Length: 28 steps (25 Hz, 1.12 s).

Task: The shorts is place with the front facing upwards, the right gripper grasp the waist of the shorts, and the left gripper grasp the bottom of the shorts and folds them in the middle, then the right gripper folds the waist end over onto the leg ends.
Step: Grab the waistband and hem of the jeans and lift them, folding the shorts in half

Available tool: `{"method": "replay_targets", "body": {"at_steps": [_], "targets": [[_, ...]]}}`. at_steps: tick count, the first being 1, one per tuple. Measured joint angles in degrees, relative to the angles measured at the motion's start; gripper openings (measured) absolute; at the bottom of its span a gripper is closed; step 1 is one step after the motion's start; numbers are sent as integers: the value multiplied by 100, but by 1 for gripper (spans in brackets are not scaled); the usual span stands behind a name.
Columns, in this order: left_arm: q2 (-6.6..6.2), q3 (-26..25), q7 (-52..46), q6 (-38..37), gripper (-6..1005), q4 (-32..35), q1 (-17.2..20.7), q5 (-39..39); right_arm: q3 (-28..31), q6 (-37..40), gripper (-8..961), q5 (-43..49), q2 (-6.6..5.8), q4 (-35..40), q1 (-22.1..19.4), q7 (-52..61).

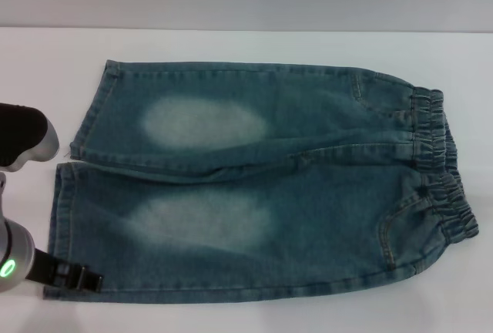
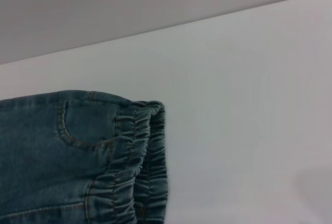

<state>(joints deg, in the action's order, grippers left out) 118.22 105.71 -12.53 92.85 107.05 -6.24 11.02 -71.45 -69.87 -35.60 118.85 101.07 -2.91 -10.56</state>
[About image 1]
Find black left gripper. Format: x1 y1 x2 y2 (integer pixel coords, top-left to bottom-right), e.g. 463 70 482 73
26 249 105 294

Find blue denim shorts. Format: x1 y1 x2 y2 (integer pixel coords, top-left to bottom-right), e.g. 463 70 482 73
42 59 481 305

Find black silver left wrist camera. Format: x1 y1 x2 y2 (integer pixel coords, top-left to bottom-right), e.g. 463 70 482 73
0 102 61 173

